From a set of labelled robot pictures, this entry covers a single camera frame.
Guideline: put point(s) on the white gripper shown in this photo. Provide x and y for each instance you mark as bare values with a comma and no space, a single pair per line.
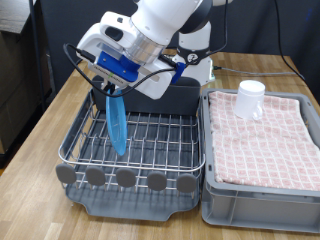
151,83

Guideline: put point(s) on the blue round plate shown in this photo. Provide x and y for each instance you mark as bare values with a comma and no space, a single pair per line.
116,123

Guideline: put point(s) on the translucent plastic cup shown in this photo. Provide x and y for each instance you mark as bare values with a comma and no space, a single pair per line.
248,100

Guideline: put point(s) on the dark grey cutlery holder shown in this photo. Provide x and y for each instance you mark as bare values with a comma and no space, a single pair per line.
183,96

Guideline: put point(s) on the dark grey partition panel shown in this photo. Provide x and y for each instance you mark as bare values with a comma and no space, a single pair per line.
66,23

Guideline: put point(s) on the black metal pole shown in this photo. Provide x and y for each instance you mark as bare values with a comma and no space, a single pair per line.
36,50

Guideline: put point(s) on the brown cardboard box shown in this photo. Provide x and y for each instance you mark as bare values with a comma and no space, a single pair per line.
20,93

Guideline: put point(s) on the grey plastic drain tray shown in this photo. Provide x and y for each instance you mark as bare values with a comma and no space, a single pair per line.
133,206

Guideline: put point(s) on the grey shelf board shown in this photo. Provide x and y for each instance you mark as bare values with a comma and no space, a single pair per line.
13,15

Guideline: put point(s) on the pink checkered cloth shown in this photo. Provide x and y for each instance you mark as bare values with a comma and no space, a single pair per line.
266,150

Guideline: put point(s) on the grey plastic crate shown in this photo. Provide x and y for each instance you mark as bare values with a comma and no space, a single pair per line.
260,210

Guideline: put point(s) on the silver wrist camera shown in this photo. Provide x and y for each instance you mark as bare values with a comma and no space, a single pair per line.
108,74

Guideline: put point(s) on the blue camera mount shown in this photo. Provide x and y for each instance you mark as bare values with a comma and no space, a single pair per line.
116,65

